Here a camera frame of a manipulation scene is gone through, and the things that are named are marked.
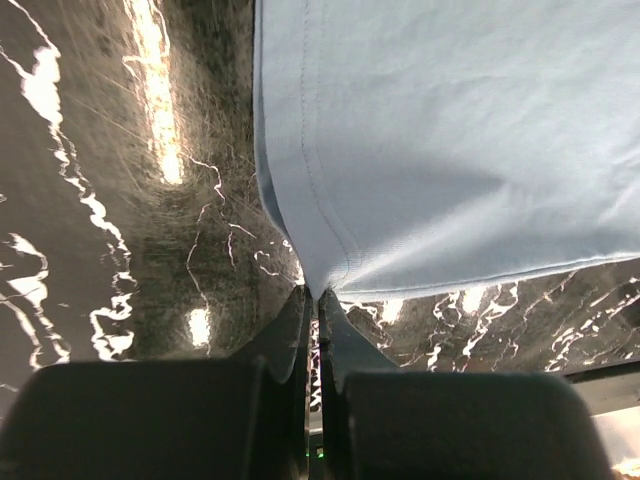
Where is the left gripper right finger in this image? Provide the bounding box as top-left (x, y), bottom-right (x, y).
top-left (319, 290), bottom-right (398, 479)

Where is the grey-blue t shirt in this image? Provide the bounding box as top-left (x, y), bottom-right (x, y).
top-left (253, 1), bottom-right (639, 301)

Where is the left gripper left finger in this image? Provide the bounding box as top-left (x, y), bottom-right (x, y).
top-left (232, 286), bottom-right (312, 479)

